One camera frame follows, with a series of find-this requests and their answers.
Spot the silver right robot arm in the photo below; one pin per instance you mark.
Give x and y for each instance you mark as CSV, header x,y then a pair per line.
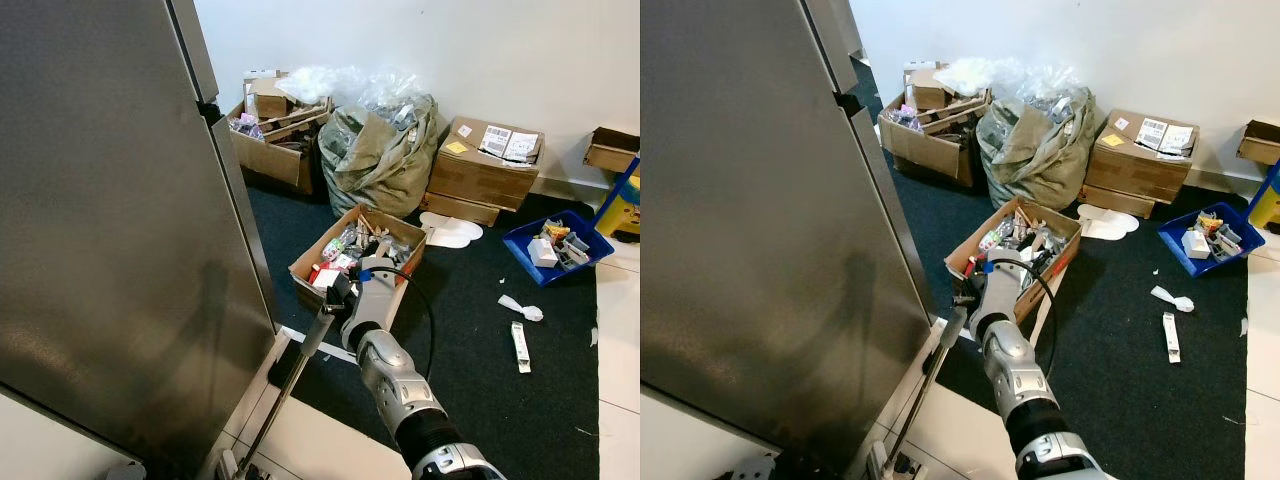
x,y
395,385
1020,375

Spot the long white strip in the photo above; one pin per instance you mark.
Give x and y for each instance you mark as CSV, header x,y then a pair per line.
x,y
942,330
300,337

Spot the open cardboard box of clutter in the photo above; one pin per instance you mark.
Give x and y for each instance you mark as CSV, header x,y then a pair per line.
x,y
415,262
1065,255

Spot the olive woven sack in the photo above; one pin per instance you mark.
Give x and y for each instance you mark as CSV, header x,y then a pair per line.
x,y
380,160
1035,155

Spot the flat cardboard box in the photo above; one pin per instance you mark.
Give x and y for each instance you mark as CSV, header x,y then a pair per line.
x,y
1115,202
460,208

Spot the large open cardboard box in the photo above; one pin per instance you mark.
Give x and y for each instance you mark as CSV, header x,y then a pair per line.
x,y
275,155
930,150

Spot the crumpled white tissue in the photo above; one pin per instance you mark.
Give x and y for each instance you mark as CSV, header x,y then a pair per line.
x,y
522,308
1172,298

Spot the long white package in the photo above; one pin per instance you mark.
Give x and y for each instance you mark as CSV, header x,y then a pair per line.
x,y
520,347
1170,338

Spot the sealed cardboard box with labels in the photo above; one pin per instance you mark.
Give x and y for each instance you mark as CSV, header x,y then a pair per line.
x,y
1145,165
490,170

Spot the clear plastic bag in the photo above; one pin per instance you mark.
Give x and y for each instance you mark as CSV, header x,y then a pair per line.
x,y
350,90
1010,85

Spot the small closed cardboard box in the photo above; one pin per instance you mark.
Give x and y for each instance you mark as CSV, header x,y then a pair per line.
x,y
268,98
925,92

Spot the small yellow item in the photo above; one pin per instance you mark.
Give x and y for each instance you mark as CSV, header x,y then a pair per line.
x,y
1208,222
555,230

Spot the steel fridge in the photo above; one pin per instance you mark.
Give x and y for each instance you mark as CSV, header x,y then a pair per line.
x,y
110,200
760,200

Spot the small open cardboard box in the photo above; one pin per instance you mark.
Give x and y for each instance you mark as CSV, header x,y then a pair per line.
x,y
612,150
1262,142

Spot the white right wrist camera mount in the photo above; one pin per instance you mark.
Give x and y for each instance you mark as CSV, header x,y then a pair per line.
x,y
375,290
1003,285

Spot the grey plastic bracket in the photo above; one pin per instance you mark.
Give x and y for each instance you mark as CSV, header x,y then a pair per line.
x,y
575,250
1228,240

